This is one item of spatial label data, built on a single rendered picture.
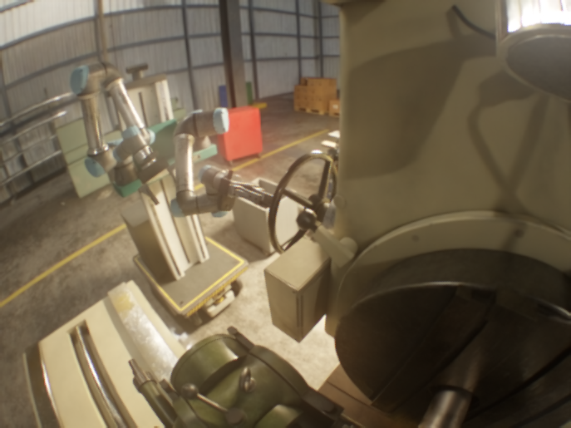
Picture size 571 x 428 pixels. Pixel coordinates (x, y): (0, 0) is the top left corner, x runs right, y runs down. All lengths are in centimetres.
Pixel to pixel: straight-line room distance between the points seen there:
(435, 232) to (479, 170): 11
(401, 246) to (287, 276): 26
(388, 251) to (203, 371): 40
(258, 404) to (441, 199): 45
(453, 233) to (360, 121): 21
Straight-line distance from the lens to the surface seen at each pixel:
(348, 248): 48
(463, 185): 38
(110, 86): 130
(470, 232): 38
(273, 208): 72
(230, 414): 47
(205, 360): 53
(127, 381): 133
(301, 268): 58
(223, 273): 203
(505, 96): 36
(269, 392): 50
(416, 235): 40
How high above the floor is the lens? 175
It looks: 34 degrees down
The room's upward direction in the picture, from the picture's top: 3 degrees counter-clockwise
